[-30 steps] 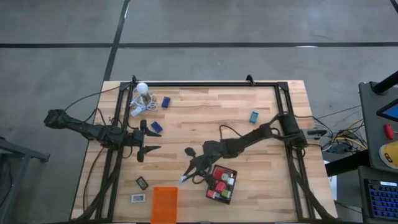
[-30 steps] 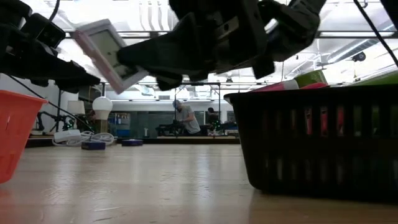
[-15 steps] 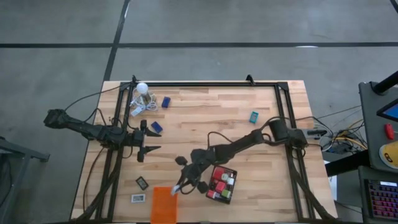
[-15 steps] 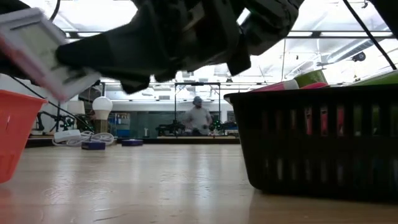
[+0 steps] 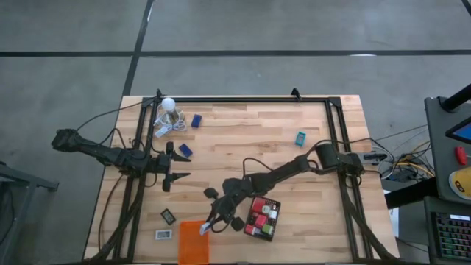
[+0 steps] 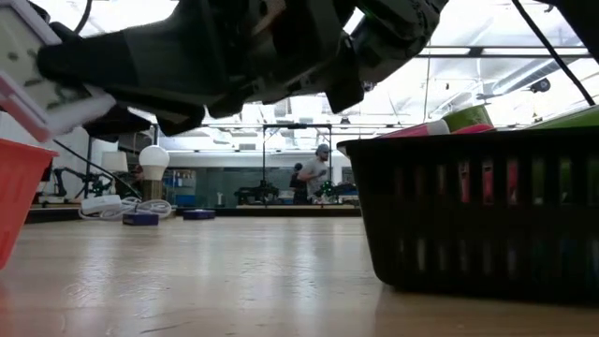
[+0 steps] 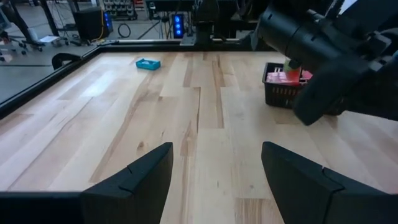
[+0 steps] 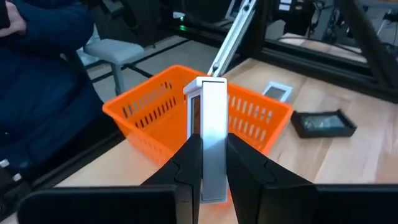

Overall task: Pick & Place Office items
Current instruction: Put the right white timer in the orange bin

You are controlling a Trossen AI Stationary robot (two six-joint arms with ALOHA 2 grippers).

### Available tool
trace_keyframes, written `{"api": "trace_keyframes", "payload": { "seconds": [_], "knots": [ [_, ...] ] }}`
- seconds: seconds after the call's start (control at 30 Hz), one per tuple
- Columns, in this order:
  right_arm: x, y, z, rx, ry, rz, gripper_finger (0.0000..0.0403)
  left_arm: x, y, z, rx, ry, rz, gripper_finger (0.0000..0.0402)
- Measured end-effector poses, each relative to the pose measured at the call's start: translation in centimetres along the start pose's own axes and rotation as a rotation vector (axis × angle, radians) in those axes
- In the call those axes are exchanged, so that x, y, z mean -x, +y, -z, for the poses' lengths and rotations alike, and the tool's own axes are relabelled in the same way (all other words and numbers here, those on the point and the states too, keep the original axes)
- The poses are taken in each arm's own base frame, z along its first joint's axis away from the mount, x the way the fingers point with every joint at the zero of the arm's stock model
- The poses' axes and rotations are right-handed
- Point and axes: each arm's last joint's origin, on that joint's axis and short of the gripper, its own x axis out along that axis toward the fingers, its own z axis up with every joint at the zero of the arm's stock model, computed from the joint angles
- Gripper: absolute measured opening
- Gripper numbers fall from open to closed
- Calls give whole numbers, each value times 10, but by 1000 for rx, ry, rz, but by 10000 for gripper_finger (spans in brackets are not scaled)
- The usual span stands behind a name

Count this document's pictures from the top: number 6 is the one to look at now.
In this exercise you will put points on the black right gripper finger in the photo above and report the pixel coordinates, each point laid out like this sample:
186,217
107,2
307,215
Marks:
182,119
84,61

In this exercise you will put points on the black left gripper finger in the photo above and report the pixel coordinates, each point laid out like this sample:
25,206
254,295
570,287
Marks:
121,124

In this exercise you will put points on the orange plastic basket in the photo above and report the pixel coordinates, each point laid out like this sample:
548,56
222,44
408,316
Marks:
23,201

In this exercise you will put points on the pinkish red wall charger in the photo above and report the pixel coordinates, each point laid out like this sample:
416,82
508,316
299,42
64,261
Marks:
412,130

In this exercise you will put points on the light green wall charger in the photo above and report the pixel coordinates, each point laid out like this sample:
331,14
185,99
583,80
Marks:
468,117

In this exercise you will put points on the black plastic basket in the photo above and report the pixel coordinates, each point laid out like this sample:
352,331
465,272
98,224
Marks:
468,243

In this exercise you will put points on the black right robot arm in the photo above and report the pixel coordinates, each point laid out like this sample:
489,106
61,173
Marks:
402,28

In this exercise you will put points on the black background robot arm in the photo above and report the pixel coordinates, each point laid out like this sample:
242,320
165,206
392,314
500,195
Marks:
257,193
339,189
79,180

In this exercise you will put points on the white lamp shade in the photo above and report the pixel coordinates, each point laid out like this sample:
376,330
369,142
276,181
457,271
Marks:
113,161

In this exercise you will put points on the white light bulb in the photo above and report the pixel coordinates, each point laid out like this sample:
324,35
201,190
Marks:
154,161

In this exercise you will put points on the white power adapter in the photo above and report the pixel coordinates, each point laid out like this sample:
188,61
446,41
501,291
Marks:
100,204

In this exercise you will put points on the flat dark blue disc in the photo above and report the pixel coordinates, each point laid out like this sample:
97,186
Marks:
199,215

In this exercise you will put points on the dark blue small box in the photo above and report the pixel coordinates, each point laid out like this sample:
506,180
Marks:
140,219

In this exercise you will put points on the black ceiling spotlight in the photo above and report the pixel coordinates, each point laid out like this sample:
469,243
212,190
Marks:
541,85

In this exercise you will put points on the black background rig frame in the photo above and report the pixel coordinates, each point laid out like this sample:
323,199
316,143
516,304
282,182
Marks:
263,164

